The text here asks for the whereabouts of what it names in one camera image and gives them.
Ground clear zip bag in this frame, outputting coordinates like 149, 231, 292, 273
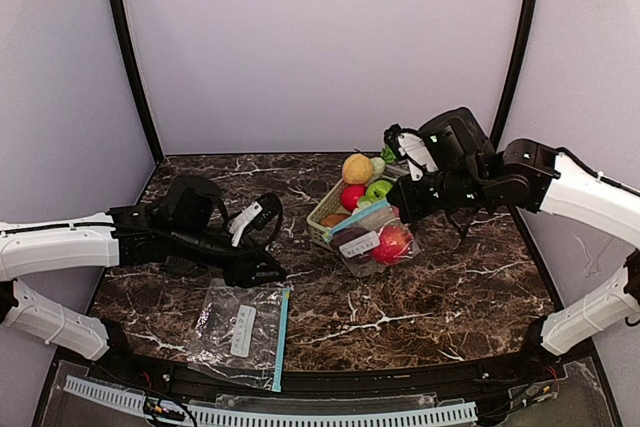
324, 200, 420, 278
187, 279, 292, 393

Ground round red fruit toy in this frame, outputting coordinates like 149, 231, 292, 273
340, 184, 366, 212

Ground dark red apple toy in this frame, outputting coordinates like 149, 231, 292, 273
329, 227, 379, 265

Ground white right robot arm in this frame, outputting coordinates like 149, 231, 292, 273
384, 107, 639, 357

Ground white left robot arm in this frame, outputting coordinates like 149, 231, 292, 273
1, 176, 287, 361

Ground white radish with leaves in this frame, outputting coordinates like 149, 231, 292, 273
370, 146, 398, 180

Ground white green cabbage toy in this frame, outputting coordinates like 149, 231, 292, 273
357, 195, 379, 209

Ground yellow peach toy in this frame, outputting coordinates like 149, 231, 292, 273
342, 153, 374, 185

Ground brown potato toy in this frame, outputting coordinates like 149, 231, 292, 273
320, 213, 349, 228

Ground pale green perforated basket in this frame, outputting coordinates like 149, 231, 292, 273
305, 164, 406, 248

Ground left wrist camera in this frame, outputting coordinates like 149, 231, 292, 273
226, 192, 284, 248

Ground light blue cable duct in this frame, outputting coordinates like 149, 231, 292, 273
63, 375, 478, 427

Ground black table edge rail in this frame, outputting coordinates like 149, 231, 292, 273
90, 352, 566, 409

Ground black right frame post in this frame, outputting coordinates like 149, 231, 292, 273
489, 0, 537, 148

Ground black frame post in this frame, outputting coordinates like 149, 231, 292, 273
489, 0, 537, 148
109, 0, 165, 166

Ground black left frame post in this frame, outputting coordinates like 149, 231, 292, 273
109, 0, 165, 166

